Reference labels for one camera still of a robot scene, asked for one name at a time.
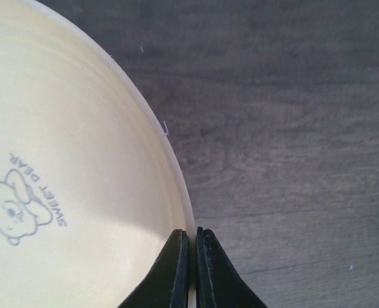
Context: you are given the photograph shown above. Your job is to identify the cream orange bear plate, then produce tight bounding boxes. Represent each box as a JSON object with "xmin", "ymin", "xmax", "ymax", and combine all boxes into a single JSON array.
[{"xmin": 0, "ymin": 1, "xmax": 196, "ymax": 307}]

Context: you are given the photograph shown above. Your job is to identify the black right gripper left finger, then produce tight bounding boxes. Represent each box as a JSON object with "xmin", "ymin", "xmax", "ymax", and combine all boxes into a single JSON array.
[{"xmin": 119, "ymin": 229, "xmax": 189, "ymax": 308}]

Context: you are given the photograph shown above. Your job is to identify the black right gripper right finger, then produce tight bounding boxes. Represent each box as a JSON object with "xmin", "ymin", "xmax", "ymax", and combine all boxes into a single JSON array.
[{"xmin": 196, "ymin": 227, "xmax": 267, "ymax": 308}]

